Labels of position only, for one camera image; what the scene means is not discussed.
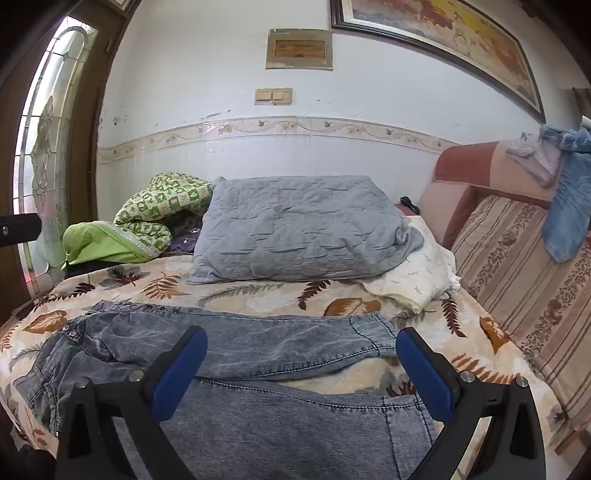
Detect blue denim garment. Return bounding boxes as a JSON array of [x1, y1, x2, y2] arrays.
[[540, 124, 591, 264]]

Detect grey denim pants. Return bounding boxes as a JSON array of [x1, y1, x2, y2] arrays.
[[13, 300, 439, 480]]

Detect beige light switch panel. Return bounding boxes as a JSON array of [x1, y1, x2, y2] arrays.
[[255, 88, 293, 105]]

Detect cream white cloth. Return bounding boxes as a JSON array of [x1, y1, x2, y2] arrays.
[[362, 215, 462, 315]]

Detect pink sofa backrest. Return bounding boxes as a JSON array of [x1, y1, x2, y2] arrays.
[[418, 141, 591, 252]]

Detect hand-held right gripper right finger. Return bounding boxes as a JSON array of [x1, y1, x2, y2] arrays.
[[396, 327, 548, 480]]

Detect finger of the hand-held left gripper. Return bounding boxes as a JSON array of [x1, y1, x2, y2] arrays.
[[0, 213, 41, 246]]

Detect pale pink garment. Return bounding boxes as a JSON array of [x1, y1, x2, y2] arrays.
[[505, 131, 564, 185]]

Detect grey quilted pillow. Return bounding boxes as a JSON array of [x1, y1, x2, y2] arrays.
[[187, 175, 424, 284]]

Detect brown stained glass door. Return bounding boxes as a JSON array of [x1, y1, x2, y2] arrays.
[[0, 0, 139, 319]]

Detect green patterned quilt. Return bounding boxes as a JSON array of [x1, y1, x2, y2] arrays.
[[61, 172, 213, 271]]

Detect leaf print blanket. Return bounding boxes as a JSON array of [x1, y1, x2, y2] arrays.
[[0, 251, 571, 480]]

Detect purple cloth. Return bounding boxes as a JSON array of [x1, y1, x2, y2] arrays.
[[166, 215, 204, 254]]

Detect striped sofa cushion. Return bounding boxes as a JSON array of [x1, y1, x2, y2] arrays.
[[450, 194, 591, 435]]

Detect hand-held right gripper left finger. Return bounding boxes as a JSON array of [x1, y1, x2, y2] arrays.
[[55, 325, 208, 480]]

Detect wall plaque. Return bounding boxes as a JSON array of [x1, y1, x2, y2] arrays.
[[265, 28, 334, 71]]

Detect framed painting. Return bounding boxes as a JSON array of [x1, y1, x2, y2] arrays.
[[330, 0, 548, 124]]

